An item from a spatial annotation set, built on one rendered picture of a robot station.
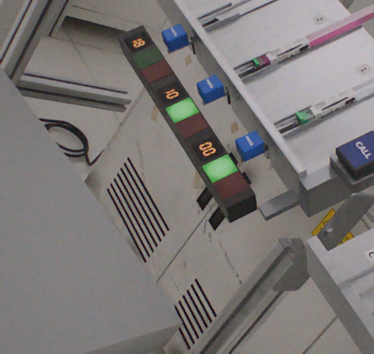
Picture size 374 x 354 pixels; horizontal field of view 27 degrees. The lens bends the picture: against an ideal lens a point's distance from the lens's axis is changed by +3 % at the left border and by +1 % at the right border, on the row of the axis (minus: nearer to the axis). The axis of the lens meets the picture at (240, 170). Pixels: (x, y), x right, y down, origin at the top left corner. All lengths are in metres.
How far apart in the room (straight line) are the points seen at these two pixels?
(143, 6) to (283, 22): 1.53
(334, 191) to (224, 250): 0.55
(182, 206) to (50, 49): 1.00
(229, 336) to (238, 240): 0.44
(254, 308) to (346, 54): 0.35
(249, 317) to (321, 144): 0.23
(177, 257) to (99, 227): 0.71
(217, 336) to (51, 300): 0.35
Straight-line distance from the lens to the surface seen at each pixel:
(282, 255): 0.96
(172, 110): 1.03
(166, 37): 1.09
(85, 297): 0.78
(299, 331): 1.34
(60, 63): 2.38
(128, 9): 2.58
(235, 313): 1.03
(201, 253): 1.51
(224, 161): 0.97
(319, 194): 0.93
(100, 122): 2.22
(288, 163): 0.93
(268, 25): 1.10
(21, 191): 0.85
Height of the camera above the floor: 1.11
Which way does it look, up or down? 27 degrees down
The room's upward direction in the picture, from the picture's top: 36 degrees clockwise
